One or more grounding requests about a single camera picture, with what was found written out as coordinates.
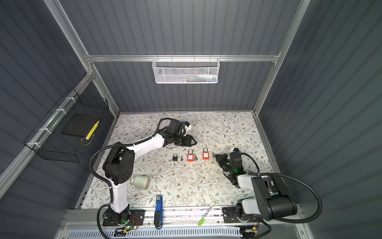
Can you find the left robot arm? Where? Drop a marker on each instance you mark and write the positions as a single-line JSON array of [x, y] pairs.
[[118, 166]]

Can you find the white vent strip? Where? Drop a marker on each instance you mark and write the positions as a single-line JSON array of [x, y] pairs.
[[172, 233]]

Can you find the green marker pen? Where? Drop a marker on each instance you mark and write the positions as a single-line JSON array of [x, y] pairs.
[[201, 221]]

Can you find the small black padlock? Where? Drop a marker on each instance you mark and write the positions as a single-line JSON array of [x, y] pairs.
[[175, 157]]

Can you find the white wire basket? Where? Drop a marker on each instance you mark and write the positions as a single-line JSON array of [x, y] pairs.
[[186, 70]]

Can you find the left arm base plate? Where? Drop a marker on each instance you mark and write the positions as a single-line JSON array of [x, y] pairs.
[[126, 218]]

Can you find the black wire basket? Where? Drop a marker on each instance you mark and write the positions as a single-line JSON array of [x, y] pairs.
[[49, 143]]

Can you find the pale green cup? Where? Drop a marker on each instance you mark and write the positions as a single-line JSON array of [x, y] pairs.
[[140, 181]]

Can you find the red padlock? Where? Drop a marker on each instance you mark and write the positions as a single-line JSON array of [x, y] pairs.
[[190, 156], [206, 155]]

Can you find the black pad in basket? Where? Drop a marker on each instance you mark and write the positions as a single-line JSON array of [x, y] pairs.
[[79, 125]]

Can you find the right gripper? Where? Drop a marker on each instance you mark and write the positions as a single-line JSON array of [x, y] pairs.
[[221, 161]]

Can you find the blue utility knife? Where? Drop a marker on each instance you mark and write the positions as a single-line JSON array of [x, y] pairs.
[[158, 214]]

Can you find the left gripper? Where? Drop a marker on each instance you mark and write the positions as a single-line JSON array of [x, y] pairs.
[[188, 142]]

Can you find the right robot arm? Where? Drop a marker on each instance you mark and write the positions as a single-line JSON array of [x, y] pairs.
[[271, 197]]

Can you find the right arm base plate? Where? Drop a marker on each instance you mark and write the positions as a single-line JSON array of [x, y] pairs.
[[232, 215]]

